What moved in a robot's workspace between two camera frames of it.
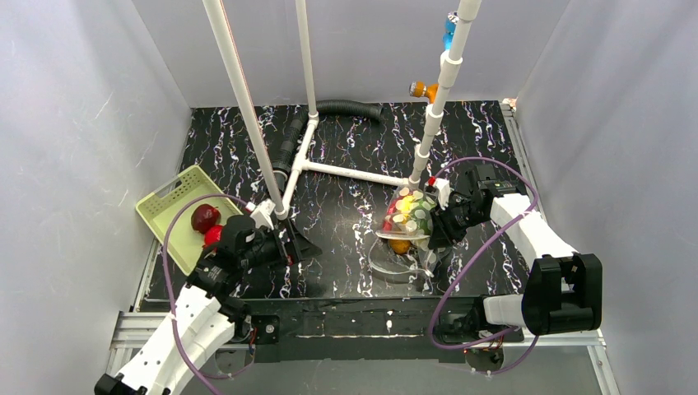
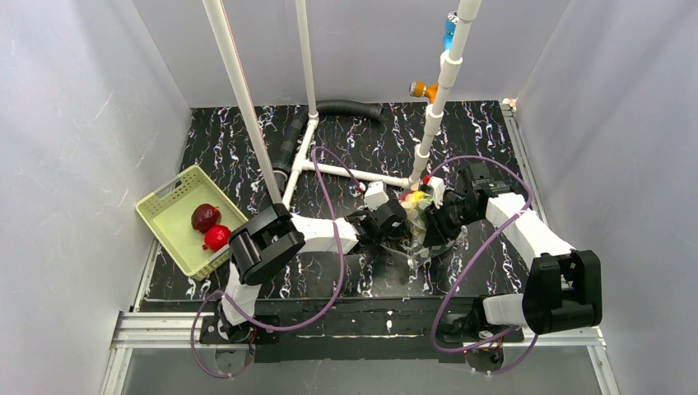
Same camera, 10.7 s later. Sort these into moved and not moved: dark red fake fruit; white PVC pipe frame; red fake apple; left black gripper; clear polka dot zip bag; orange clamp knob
Moved: left black gripper; clear polka dot zip bag
Not moved: dark red fake fruit; orange clamp knob; red fake apple; white PVC pipe frame
